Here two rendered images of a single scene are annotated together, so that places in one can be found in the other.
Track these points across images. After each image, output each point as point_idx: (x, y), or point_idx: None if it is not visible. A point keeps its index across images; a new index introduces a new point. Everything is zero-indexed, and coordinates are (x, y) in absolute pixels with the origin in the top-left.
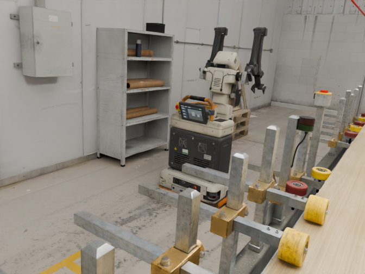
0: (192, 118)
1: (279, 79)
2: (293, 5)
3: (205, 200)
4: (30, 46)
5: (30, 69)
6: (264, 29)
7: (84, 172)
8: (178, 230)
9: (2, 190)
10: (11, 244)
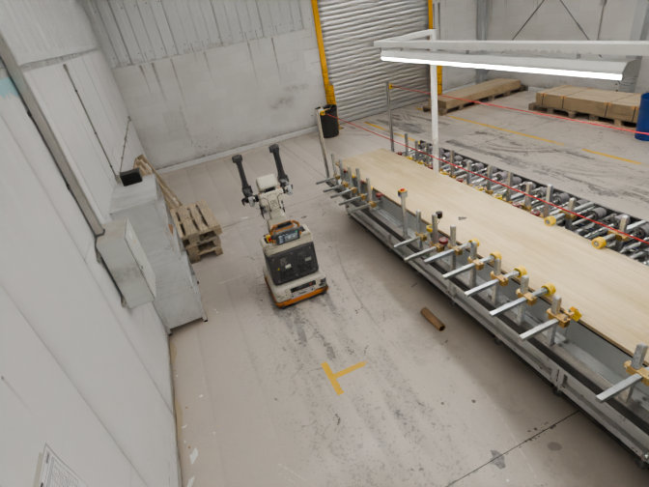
0: (288, 240)
1: (148, 144)
2: (117, 56)
3: (321, 286)
4: (134, 275)
5: (143, 296)
6: (277, 145)
7: (196, 350)
8: (497, 271)
9: (184, 416)
10: (290, 409)
